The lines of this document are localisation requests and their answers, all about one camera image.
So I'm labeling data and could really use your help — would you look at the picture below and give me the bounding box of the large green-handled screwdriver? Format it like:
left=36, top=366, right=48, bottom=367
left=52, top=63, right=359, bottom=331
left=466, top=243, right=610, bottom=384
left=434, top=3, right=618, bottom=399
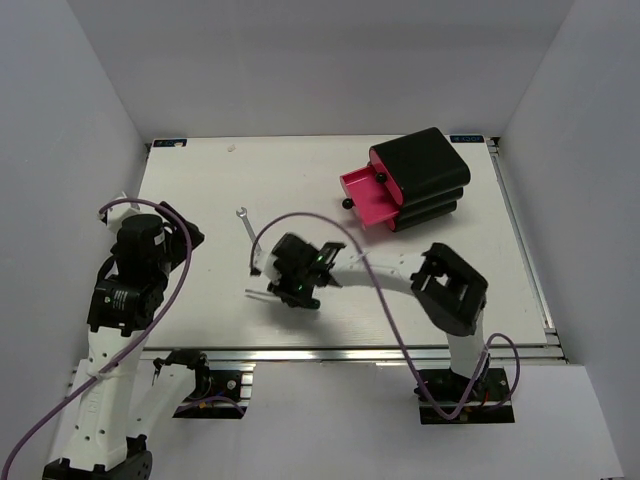
left=244, top=289, right=280, bottom=302

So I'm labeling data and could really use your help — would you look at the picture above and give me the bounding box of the pink drawer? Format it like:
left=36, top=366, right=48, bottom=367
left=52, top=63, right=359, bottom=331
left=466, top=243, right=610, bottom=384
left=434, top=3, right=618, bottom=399
left=340, top=165, right=400, bottom=229
left=369, top=148, right=404, bottom=206

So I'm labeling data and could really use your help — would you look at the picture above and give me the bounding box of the black drawer cabinet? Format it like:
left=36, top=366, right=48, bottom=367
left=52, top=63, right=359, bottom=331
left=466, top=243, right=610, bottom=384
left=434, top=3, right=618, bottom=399
left=371, top=127, right=471, bottom=232

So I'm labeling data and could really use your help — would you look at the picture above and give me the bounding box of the pink top drawer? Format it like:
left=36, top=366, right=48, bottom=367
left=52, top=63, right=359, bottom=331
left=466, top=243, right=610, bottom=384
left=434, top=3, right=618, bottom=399
left=369, top=148, right=404, bottom=206

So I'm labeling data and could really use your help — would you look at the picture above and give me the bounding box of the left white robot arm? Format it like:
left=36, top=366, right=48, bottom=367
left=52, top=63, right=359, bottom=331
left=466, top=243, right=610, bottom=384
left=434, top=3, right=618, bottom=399
left=42, top=198, right=212, bottom=479

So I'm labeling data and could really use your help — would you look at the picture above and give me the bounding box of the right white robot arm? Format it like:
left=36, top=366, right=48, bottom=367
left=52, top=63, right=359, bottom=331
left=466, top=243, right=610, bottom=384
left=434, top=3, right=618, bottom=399
left=250, top=233, right=488, bottom=401

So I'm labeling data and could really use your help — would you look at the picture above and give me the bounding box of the silver combination wrench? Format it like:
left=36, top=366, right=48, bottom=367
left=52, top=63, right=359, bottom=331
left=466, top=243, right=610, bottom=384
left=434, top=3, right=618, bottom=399
left=236, top=207, right=257, bottom=243

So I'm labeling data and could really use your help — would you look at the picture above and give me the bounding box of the blue corner label left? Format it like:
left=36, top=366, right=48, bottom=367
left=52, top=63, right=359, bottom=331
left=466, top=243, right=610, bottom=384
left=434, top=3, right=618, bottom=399
left=152, top=138, right=187, bottom=148

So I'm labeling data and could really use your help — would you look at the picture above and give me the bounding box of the blue corner label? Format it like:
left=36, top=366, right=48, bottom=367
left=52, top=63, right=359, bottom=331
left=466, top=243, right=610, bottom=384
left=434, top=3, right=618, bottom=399
left=449, top=135, right=485, bottom=144
left=152, top=138, right=187, bottom=148

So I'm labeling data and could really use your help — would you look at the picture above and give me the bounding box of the blue corner label right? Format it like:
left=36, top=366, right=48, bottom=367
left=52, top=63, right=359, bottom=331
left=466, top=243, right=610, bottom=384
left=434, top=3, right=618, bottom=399
left=449, top=135, right=485, bottom=144

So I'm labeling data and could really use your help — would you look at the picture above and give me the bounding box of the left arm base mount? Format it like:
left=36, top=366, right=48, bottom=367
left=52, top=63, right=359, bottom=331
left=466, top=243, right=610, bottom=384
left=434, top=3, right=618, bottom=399
left=174, top=362, right=254, bottom=420

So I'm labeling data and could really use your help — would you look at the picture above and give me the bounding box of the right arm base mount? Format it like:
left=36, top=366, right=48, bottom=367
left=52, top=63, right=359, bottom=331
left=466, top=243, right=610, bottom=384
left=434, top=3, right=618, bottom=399
left=409, top=367, right=516, bottom=426

